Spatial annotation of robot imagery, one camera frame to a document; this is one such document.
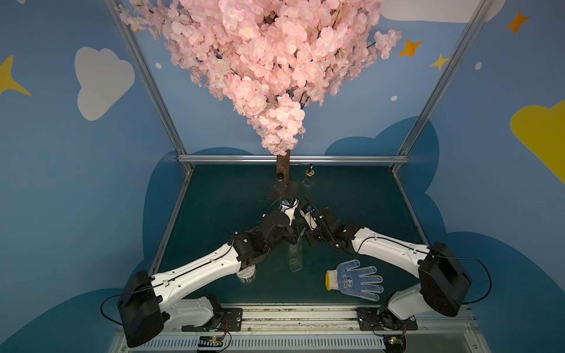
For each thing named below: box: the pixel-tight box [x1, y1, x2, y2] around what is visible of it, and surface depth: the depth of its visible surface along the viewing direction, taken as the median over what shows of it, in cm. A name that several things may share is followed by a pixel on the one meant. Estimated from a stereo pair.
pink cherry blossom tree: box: [116, 0, 403, 181], surface depth 48 cm
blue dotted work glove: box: [325, 259, 385, 302], surface depth 84 cm
